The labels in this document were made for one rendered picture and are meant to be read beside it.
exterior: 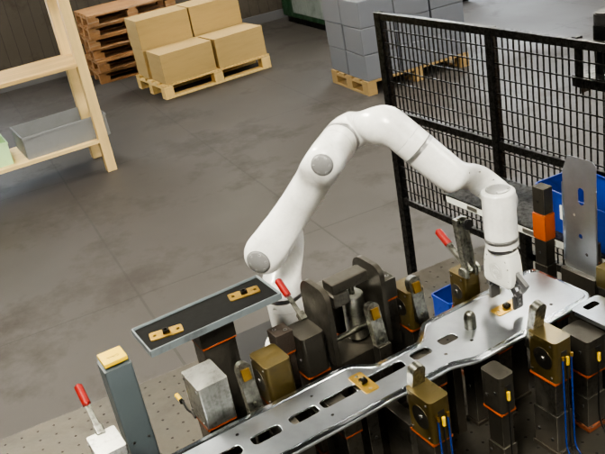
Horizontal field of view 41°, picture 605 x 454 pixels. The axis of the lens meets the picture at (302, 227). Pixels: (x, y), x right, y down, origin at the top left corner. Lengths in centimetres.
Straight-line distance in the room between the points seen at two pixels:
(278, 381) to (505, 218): 68
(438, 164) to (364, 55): 546
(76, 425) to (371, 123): 133
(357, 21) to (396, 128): 542
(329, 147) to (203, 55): 683
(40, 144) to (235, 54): 291
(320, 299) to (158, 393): 83
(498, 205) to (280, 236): 60
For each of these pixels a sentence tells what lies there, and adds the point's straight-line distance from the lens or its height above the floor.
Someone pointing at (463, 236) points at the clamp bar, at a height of 116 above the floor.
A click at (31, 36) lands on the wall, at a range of 1089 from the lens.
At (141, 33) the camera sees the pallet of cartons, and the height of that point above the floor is 64.
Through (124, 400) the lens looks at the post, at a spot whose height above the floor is 105.
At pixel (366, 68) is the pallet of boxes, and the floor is 25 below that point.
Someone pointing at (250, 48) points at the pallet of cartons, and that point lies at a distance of 908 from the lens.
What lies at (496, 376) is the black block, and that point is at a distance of 202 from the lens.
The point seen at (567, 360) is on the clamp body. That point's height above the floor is 99.
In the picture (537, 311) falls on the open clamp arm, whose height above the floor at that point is 110.
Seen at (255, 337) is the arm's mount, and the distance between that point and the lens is 263.
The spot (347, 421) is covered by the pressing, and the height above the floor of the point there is 100.
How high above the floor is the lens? 220
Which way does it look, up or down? 25 degrees down
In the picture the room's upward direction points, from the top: 11 degrees counter-clockwise
